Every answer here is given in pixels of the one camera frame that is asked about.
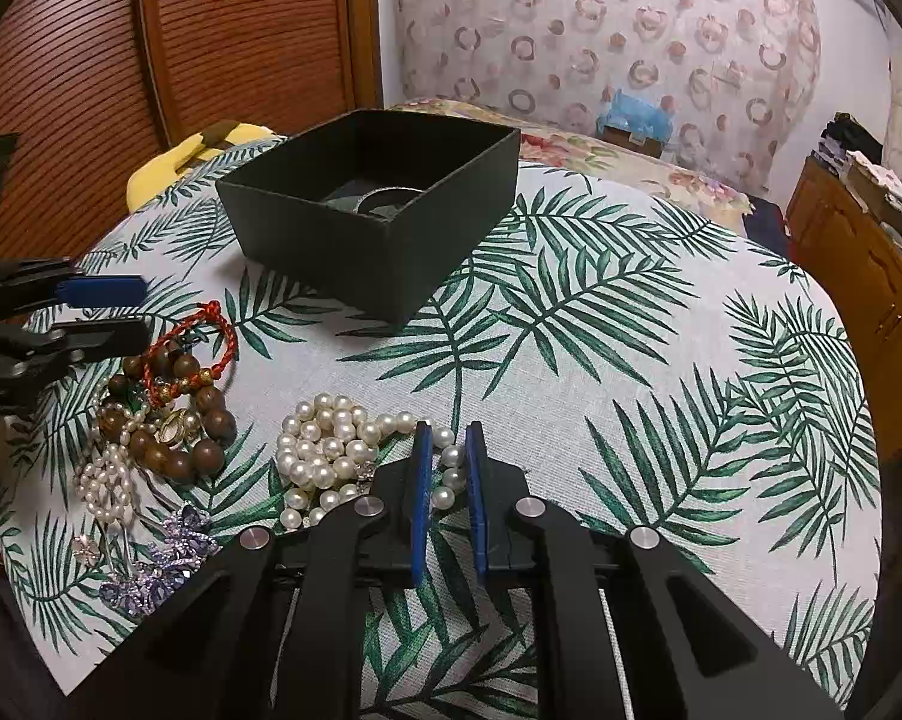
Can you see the yellow plush toy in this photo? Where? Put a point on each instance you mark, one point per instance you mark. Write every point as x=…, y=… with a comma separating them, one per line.
x=150, y=176

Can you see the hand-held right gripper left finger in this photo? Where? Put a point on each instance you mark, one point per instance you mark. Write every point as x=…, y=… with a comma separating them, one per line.
x=421, y=495

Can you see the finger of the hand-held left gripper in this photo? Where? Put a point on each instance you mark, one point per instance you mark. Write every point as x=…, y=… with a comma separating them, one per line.
x=105, y=336
x=105, y=291

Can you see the purple rhinestone hair clip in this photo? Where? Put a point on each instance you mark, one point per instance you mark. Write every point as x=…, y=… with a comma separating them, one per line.
x=188, y=529
x=132, y=585

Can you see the small cardboard box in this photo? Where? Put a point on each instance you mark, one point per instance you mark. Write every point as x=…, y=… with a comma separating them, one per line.
x=631, y=142

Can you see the stack of folded clothes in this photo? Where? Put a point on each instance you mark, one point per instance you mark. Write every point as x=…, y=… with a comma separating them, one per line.
x=852, y=136

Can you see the dark blue blanket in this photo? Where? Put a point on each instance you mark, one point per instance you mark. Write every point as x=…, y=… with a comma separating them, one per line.
x=767, y=223

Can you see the wooden cabinet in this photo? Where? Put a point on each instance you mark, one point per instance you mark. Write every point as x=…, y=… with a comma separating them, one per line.
x=856, y=270

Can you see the floral blanket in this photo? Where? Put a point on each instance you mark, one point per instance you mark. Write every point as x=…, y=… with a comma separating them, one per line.
x=691, y=187

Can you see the circle pattern sheer curtain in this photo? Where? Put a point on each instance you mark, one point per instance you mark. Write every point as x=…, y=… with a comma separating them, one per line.
x=571, y=15

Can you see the silver bangle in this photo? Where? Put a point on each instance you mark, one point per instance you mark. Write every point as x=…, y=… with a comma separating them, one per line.
x=368, y=199

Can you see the black jewelry box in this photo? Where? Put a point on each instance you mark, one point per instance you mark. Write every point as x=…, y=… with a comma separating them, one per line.
x=331, y=255

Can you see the gold pendant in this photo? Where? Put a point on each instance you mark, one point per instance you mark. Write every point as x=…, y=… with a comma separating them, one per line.
x=171, y=429

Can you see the small silver flower brooch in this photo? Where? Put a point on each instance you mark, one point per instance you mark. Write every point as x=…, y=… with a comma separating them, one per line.
x=87, y=548

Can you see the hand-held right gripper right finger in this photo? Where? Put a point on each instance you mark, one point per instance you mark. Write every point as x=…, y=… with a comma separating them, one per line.
x=478, y=495

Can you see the cardboard box with patterned cloth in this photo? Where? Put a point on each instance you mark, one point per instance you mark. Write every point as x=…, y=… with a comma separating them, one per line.
x=882, y=187

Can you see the blue plastic bag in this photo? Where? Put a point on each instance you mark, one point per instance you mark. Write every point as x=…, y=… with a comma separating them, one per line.
x=638, y=114

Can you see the wooden slatted wardrobe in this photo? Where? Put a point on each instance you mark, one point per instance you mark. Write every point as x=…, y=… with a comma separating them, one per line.
x=233, y=30

